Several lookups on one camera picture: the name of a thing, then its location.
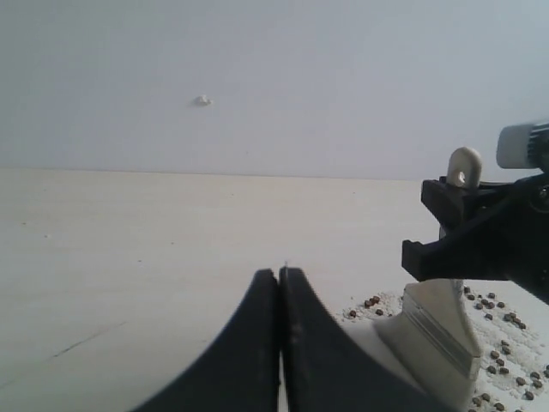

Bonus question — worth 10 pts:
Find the pile of rice and beans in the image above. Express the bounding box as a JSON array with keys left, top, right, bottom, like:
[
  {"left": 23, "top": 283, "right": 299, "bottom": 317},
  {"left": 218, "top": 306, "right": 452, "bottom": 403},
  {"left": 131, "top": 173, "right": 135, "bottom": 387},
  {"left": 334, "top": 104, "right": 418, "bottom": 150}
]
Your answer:
[{"left": 336, "top": 286, "right": 548, "bottom": 411}]

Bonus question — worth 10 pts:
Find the white paint brush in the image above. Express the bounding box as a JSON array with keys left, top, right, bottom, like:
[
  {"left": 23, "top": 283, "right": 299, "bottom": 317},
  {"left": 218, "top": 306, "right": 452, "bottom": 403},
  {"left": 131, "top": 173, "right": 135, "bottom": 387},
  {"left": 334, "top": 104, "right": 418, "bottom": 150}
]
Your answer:
[{"left": 342, "top": 146, "right": 484, "bottom": 409}]

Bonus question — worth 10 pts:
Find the small white wall plug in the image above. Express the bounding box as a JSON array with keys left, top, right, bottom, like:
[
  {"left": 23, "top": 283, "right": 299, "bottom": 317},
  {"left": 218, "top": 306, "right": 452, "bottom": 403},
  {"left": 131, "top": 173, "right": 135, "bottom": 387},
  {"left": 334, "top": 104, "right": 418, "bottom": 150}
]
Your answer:
[{"left": 192, "top": 95, "right": 213, "bottom": 107}]

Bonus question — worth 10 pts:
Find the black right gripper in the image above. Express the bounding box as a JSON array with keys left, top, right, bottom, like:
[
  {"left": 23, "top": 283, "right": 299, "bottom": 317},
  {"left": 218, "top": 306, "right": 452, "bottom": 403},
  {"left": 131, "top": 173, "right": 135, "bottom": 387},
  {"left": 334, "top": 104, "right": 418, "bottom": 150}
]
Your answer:
[{"left": 401, "top": 173, "right": 548, "bottom": 303}]

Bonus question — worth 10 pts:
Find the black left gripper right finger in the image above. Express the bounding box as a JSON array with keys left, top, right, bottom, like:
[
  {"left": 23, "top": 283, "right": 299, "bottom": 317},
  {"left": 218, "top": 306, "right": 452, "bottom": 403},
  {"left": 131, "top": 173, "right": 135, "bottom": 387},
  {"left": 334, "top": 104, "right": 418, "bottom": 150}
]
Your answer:
[{"left": 279, "top": 266, "right": 449, "bottom": 412}]

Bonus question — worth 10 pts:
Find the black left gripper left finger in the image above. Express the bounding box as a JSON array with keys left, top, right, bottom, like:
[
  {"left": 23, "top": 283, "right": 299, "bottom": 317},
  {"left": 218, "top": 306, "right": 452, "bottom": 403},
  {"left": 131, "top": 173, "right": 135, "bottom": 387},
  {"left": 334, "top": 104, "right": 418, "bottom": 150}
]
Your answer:
[{"left": 136, "top": 270, "right": 280, "bottom": 412}]

